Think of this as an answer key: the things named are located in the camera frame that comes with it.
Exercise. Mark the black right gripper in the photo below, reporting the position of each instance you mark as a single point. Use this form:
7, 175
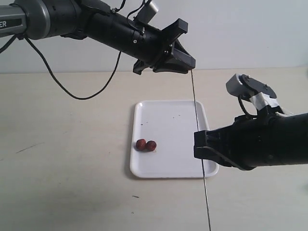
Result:
247, 144

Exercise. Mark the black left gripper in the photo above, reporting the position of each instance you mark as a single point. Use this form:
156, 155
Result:
159, 50

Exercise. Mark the brown meatball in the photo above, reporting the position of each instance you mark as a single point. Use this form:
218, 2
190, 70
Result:
140, 144
151, 146

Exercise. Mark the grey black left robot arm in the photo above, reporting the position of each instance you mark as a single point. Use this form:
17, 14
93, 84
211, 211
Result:
76, 19

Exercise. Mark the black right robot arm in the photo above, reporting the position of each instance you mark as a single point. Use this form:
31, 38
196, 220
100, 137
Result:
298, 138

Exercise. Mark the white rectangular plastic tray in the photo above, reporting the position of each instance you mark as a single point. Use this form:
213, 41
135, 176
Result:
171, 124

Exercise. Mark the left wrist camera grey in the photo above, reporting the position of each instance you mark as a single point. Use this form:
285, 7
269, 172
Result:
147, 12

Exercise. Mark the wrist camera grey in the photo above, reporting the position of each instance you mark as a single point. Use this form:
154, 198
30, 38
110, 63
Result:
253, 91
147, 12

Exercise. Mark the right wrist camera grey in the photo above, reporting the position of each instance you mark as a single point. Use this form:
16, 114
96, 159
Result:
253, 91

